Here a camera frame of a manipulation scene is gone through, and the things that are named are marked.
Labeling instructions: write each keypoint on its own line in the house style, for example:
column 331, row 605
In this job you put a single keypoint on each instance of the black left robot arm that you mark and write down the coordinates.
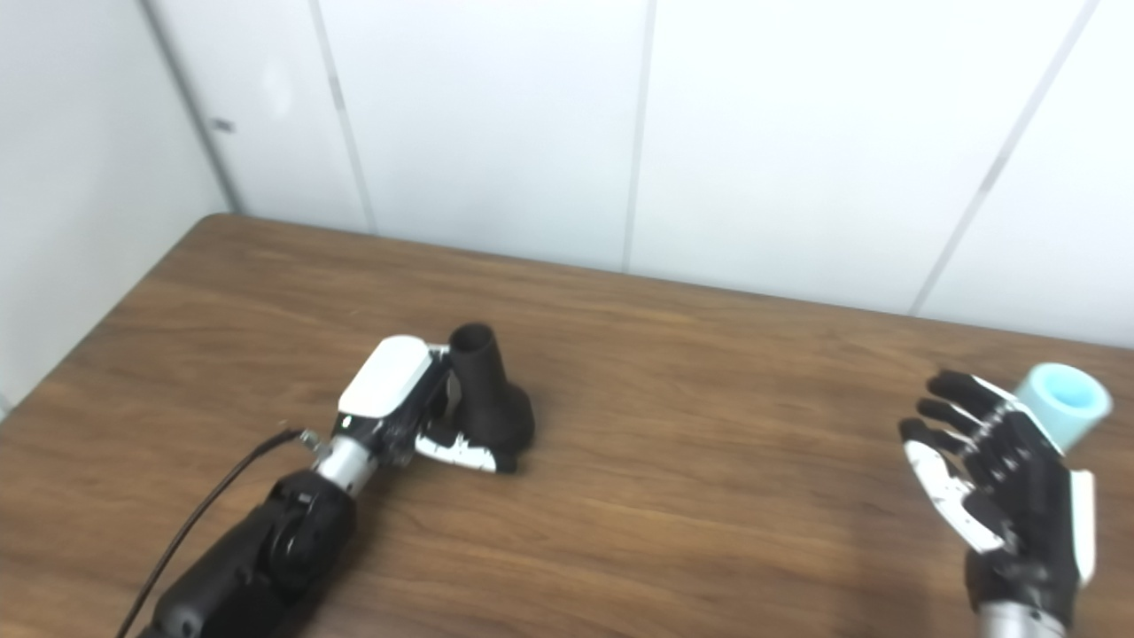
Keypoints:
column 266, row 549

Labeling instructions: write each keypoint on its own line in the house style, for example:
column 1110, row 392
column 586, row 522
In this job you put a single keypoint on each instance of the black flared nozzle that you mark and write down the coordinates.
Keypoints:
column 492, row 399

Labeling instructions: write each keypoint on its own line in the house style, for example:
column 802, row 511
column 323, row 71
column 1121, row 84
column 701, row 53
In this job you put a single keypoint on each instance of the white and black right hand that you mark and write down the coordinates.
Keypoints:
column 1028, row 496

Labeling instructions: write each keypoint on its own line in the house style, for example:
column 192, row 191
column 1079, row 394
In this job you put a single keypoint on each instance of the white and black left hand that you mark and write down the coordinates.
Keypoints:
column 385, row 381

